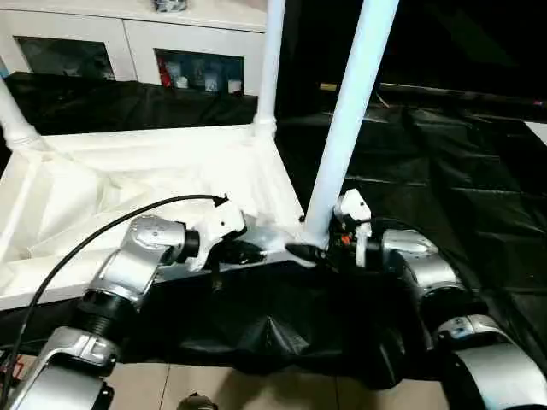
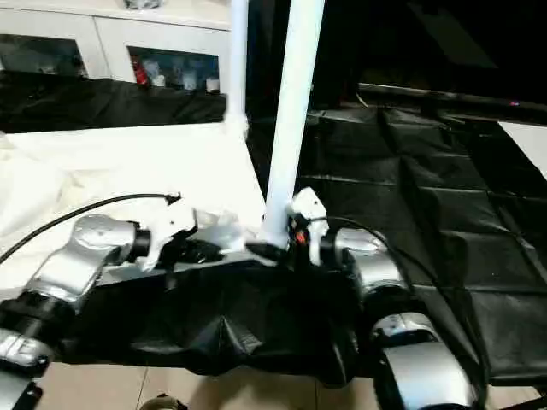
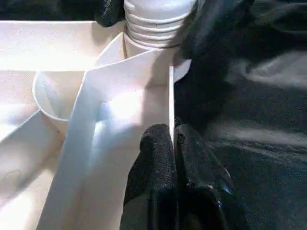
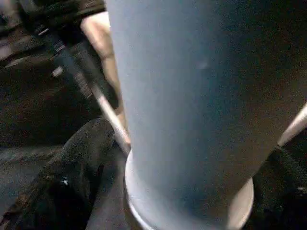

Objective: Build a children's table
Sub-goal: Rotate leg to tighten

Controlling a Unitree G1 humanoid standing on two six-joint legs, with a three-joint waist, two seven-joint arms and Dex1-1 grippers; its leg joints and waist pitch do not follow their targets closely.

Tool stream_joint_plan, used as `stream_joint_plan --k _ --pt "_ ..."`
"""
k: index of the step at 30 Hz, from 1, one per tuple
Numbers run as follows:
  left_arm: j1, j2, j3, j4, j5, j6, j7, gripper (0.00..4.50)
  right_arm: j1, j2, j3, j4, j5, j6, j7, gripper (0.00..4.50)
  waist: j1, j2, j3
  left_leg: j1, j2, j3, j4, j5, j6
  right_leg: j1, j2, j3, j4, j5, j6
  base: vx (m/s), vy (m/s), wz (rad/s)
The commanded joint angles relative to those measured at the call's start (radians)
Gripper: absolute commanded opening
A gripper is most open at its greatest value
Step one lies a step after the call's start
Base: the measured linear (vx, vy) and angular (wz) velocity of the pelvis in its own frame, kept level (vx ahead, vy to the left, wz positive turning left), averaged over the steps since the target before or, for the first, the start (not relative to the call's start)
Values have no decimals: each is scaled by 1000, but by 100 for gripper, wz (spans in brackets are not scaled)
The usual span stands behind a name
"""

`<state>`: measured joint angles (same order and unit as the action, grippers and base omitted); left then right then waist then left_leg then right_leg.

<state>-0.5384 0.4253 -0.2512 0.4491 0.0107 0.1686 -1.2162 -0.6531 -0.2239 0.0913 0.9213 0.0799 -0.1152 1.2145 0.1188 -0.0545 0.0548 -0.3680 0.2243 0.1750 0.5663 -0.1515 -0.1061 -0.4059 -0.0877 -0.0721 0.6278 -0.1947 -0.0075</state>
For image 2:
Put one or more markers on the white plastic table top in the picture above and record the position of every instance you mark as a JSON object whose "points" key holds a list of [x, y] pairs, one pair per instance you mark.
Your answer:
{"points": [[120, 162]]}

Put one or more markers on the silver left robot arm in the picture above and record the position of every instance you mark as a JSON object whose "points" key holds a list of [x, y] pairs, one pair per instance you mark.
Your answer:
{"points": [[77, 256]]}

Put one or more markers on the black plastic mat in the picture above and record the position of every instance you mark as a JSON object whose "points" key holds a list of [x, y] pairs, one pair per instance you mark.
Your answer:
{"points": [[444, 196]]}

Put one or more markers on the red bottle in cabinet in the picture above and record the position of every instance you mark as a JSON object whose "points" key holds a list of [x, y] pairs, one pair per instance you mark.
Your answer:
{"points": [[139, 73]]}

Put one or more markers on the long black bar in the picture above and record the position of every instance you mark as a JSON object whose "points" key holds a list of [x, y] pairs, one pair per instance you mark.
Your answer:
{"points": [[453, 96]]}

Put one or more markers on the white cabinet with glass doors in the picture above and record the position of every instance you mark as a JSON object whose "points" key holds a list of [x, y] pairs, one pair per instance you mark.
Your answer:
{"points": [[102, 34]]}

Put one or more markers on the grey object on cabinet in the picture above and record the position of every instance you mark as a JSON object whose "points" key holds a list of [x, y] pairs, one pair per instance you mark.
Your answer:
{"points": [[141, 3]]}

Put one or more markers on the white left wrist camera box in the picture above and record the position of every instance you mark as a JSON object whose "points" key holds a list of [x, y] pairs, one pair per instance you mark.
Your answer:
{"points": [[167, 224]]}

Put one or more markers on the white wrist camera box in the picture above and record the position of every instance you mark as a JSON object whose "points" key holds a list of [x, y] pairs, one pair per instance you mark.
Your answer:
{"points": [[306, 209], [167, 224]]}

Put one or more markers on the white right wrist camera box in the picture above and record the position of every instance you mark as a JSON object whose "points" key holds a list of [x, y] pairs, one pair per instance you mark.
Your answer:
{"points": [[306, 209]]}

